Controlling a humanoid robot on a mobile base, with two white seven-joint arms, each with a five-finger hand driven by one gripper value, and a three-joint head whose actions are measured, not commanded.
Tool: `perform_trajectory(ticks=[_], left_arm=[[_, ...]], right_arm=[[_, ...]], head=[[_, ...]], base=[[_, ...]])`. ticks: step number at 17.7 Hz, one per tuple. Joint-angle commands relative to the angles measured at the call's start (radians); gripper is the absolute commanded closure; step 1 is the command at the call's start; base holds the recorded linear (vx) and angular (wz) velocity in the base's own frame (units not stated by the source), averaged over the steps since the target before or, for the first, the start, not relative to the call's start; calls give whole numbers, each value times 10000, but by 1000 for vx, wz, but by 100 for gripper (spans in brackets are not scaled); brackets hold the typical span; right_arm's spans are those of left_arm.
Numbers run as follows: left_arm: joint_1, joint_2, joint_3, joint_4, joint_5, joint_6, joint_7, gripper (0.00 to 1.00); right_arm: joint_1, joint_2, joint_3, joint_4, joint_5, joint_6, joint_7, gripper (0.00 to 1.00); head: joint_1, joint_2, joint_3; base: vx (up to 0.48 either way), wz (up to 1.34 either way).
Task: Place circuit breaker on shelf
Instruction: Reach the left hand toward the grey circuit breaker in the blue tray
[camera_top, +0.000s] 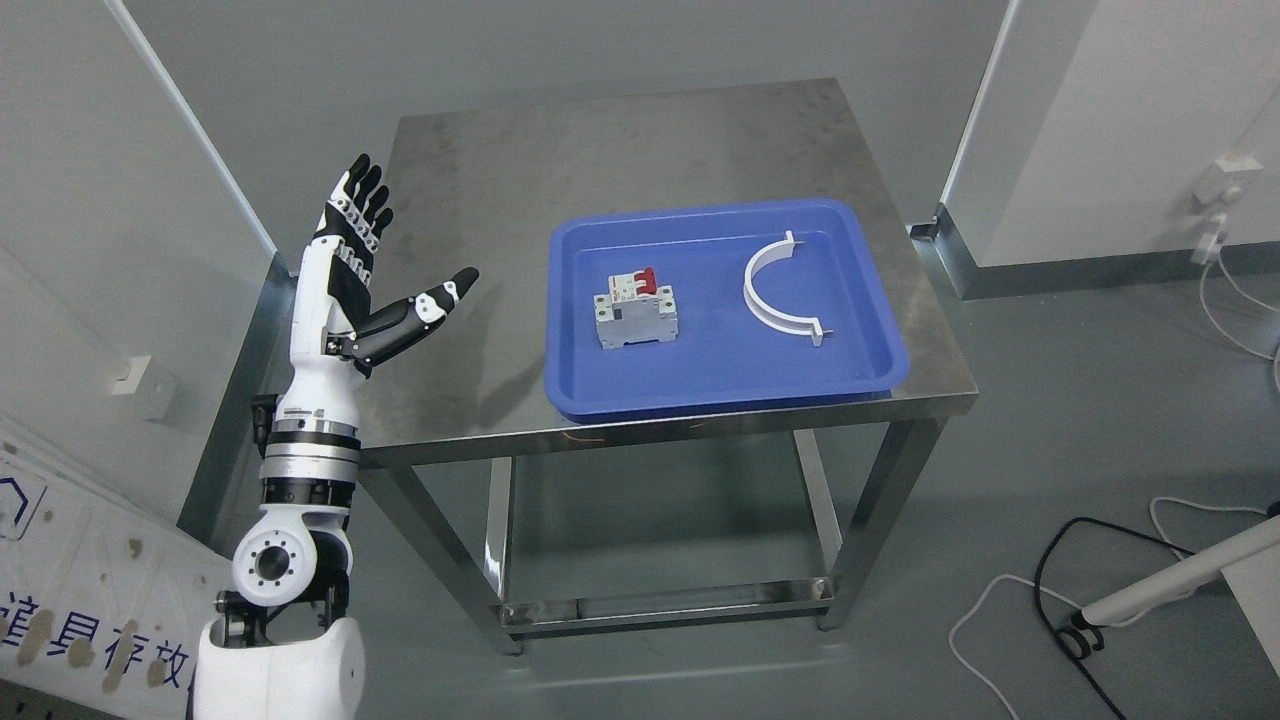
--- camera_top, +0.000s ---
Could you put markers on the white sign board with characters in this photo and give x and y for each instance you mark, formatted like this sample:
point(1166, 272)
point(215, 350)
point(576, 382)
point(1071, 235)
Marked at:
point(102, 601)

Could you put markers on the white wall outlet with plug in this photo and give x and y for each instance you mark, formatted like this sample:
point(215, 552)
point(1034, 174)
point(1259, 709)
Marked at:
point(1225, 181)

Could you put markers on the white wall socket box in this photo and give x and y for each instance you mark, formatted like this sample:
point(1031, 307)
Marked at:
point(148, 389)

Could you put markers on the white half-ring clamp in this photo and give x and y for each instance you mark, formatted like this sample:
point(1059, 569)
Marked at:
point(782, 295)

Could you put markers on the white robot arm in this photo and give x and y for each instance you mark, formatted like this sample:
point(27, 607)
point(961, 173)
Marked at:
point(282, 645)

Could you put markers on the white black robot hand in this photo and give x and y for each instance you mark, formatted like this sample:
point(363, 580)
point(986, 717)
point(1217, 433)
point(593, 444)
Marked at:
point(336, 337)

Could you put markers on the blue plastic tray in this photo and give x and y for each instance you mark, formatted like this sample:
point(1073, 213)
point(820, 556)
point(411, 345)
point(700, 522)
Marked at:
point(722, 359)

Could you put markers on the stainless steel table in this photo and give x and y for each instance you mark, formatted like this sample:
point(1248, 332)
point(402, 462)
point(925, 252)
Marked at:
point(489, 187)

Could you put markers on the grey red circuit breaker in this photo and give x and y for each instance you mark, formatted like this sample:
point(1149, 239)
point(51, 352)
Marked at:
point(635, 309)

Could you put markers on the white desk leg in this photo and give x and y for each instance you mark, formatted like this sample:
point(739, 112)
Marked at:
point(1248, 562)

